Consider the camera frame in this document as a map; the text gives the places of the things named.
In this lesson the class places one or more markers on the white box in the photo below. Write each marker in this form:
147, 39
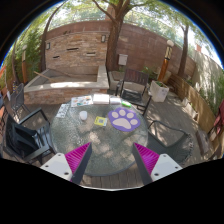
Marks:
101, 99

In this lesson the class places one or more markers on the black mesh chair right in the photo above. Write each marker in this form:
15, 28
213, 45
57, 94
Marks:
177, 143

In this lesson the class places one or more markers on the black chair left side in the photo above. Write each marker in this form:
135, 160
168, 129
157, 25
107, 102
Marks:
26, 144

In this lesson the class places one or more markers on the white square planter pot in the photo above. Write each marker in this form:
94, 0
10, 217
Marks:
159, 91

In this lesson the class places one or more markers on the colourful picture book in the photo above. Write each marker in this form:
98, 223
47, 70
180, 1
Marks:
81, 101

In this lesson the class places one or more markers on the green small object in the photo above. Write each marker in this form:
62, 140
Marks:
126, 104

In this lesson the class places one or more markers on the stone raised planter basin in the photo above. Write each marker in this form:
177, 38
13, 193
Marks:
53, 87

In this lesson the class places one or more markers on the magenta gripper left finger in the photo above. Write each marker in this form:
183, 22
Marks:
70, 166

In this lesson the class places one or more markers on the black mesh chair far left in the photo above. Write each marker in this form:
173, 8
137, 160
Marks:
17, 101

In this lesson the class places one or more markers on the large tree trunk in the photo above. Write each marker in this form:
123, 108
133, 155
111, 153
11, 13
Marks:
119, 9

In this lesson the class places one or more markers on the wooden lamp post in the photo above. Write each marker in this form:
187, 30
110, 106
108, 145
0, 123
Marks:
167, 58

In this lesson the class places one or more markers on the round glass patio table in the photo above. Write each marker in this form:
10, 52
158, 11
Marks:
111, 148

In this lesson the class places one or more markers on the white computer mouse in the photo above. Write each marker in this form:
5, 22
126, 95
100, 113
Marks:
83, 115

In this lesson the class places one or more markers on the yellow square card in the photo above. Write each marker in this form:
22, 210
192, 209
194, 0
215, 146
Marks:
101, 121

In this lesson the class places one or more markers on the small white book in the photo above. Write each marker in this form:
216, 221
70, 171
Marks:
115, 101

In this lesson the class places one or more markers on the grey patterned booklet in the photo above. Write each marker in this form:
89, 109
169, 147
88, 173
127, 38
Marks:
62, 111

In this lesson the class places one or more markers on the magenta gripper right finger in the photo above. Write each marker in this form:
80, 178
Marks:
153, 166

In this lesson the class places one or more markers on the black chair far side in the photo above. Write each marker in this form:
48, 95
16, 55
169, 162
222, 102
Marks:
132, 87

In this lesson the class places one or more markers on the purple paw print mousepad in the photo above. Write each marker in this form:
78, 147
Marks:
124, 119

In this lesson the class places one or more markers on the black mesh chair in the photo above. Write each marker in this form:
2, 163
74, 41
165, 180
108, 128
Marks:
177, 143
17, 101

